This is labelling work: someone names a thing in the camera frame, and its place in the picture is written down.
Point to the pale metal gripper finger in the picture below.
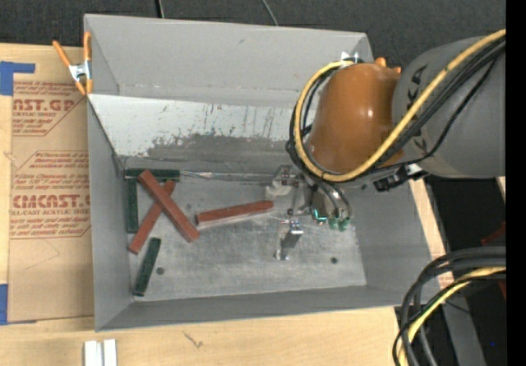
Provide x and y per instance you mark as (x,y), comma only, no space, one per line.
(290,237)
(285,177)

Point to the red-brown flat block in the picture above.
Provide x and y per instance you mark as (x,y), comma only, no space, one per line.
(143,230)
(168,206)
(234,213)

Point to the dark green flat block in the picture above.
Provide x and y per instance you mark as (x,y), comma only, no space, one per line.
(147,267)
(164,173)
(132,208)

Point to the grey metal bin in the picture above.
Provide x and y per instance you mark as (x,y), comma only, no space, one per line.
(230,68)

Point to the brown cardboard board, red print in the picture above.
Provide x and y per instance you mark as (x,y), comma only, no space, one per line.
(45,257)

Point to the black cylinder on white bracket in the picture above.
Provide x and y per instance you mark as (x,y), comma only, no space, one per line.
(389,182)

